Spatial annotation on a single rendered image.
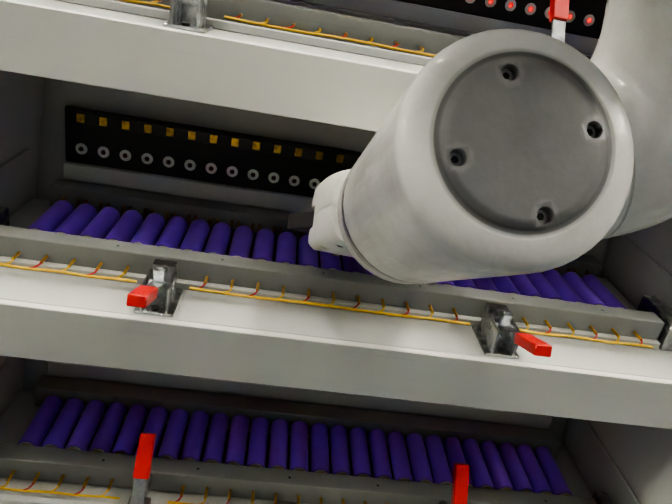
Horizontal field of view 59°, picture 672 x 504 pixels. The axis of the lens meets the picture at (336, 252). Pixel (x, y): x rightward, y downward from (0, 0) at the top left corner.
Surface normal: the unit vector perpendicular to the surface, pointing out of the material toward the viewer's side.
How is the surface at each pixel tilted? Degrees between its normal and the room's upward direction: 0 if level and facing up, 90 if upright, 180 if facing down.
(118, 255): 105
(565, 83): 70
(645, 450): 90
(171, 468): 15
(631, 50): 110
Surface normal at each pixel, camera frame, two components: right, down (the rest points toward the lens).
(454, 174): 0.04, -0.04
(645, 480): -0.98, -0.14
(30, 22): 0.04, 0.43
